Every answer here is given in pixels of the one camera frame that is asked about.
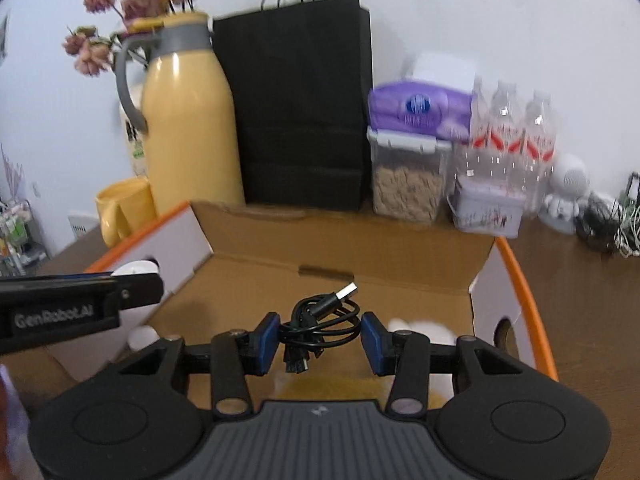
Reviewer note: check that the yellow mug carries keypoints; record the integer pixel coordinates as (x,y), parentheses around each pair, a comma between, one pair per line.
(125,205)

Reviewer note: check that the red cardboard box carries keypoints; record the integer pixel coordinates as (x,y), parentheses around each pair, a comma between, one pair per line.
(400,270)

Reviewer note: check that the clear food container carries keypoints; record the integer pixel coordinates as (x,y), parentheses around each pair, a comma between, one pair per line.
(407,185)

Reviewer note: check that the wall picture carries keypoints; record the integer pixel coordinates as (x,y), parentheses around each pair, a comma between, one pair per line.
(4,35)

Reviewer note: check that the metal storage rack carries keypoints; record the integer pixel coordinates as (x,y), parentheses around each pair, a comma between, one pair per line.
(20,235)

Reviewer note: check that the white milk carton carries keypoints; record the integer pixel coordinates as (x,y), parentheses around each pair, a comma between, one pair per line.
(134,152)

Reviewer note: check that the purple tissue pack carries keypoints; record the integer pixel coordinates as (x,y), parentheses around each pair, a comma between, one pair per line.
(415,107)

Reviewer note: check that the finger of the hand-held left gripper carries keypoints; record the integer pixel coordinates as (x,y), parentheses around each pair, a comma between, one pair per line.
(142,290)

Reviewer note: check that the white wall vent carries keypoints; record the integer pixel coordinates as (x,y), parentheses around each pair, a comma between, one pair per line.
(82,225)

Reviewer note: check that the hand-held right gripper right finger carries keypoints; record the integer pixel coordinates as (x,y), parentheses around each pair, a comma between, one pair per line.
(372,346)

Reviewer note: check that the large white plastic lid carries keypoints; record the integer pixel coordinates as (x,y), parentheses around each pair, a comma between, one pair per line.
(135,266)

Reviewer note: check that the purple dried plant sprigs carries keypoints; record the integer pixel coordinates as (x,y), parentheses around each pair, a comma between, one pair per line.
(14,175)

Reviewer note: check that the white robot-shaped speaker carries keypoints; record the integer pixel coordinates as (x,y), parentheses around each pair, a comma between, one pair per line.
(570,175)

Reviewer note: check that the white floral tin box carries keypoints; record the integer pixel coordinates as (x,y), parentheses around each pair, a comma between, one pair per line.
(487,210)

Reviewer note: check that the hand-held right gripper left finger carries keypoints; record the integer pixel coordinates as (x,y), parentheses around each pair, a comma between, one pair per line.
(267,344)

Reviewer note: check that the yellow thermos jug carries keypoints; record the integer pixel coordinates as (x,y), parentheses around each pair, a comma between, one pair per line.
(190,125)

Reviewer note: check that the black paper bag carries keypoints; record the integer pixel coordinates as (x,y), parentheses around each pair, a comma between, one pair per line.
(300,110)

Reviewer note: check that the white fluffy pad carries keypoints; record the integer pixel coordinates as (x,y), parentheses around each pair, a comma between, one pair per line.
(420,326)

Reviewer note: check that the dried pink flowers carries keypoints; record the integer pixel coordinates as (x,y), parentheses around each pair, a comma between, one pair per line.
(135,7)

